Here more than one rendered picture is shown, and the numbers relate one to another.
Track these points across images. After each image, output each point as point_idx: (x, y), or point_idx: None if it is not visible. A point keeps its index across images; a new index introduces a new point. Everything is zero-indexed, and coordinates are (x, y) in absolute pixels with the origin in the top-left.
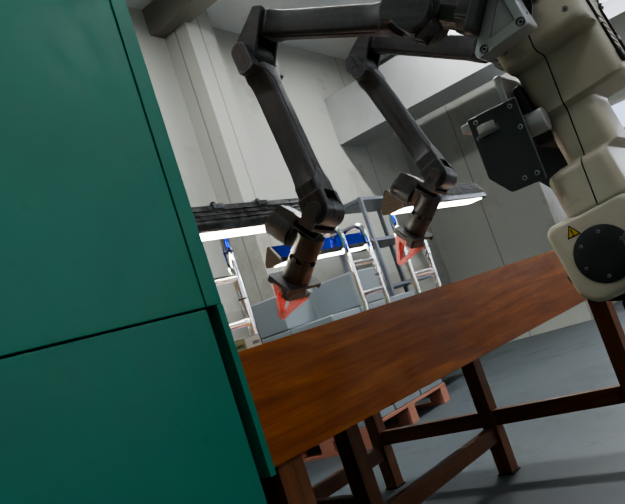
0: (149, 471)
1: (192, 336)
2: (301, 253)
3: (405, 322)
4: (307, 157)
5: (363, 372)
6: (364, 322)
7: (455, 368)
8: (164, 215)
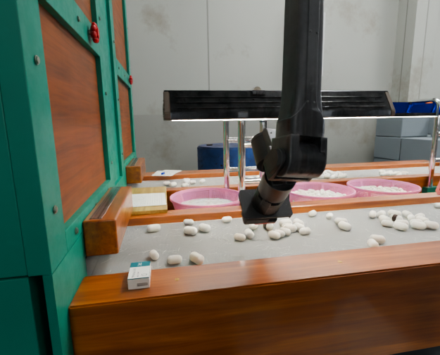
0: None
1: None
2: (262, 191)
3: (364, 296)
4: (300, 86)
5: (266, 339)
6: (296, 291)
7: (415, 349)
8: None
